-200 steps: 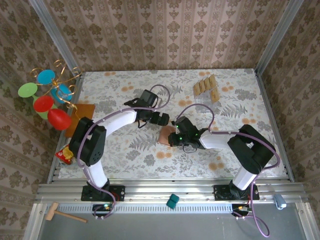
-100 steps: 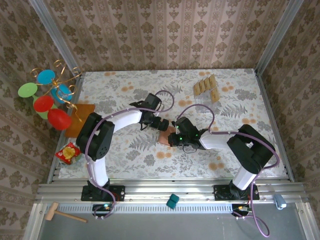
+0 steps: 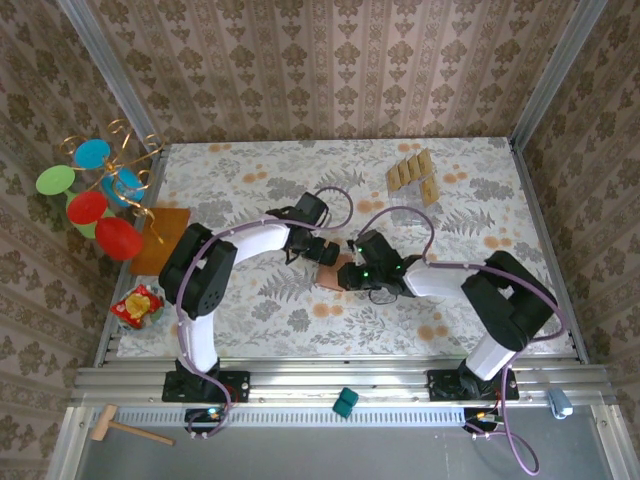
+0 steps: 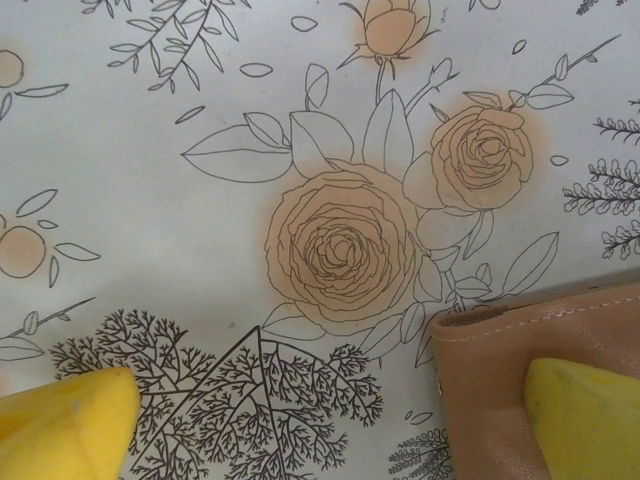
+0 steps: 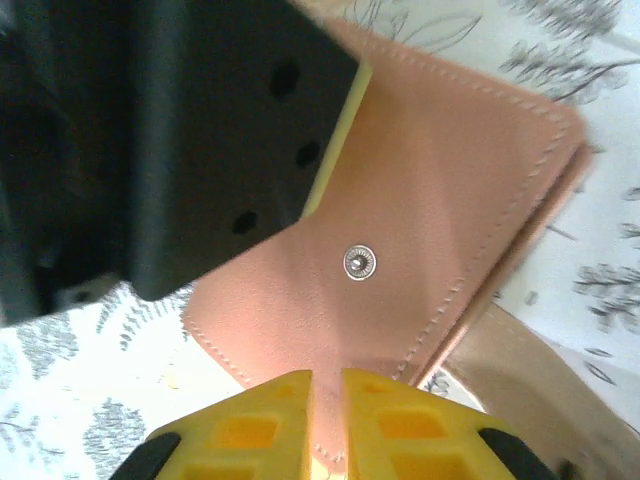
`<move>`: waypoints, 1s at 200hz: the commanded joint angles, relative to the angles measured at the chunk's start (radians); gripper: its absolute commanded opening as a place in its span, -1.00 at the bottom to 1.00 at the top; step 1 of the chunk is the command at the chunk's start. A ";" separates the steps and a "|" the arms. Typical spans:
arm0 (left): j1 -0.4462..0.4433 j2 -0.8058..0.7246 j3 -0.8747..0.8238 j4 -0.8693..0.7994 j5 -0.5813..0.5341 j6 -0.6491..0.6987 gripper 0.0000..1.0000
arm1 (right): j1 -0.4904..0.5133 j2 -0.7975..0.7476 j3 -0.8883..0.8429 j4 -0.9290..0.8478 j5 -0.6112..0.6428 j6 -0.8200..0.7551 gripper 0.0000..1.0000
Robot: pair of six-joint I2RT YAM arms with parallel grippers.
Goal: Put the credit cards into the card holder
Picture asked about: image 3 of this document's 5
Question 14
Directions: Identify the floral tablecloth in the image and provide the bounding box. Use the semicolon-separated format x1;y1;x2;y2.
115;137;576;359

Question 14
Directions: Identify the teal small box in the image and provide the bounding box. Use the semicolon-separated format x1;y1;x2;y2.
332;386;360;419

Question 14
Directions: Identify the orange wooden rack base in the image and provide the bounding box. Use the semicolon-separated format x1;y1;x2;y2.
128;206;193;277

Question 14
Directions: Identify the grey metal panel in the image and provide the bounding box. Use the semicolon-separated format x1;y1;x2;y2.
47;405;640;480

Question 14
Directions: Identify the red yellow snack packet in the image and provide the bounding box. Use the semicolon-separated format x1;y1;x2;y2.
109;283;166;331

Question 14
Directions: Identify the red plastic wine glass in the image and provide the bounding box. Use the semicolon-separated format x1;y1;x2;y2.
66;191;146;262

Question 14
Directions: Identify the white blue clip device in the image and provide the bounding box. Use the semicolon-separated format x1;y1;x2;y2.
546;388;575;420

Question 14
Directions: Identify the blue plastic wine glass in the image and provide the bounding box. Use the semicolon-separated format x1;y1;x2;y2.
73;138;150;208

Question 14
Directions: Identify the green plastic wine glass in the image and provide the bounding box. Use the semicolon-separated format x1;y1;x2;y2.
35;164;109;240

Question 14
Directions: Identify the small wooden mallet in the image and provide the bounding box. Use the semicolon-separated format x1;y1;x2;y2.
90;404;177;447

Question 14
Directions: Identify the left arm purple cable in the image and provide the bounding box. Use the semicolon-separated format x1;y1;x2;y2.
175;187;355;441

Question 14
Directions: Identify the wide aluminium base rail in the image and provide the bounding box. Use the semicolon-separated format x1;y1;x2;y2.
69;355;614;409

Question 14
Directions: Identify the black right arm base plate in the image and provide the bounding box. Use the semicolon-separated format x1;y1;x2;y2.
426;368;521;403

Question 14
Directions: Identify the grey slotted cable duct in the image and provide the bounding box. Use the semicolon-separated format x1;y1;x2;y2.
87;405;501;429

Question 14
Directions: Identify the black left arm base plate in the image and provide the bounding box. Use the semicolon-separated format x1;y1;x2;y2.
161;367;252;404

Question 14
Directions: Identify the gold wire glass rack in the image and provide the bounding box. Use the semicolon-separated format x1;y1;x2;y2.
59;118;167;247

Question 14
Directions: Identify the aluminium frame post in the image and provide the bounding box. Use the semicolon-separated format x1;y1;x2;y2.
508;0;610;151
56;0;169;151

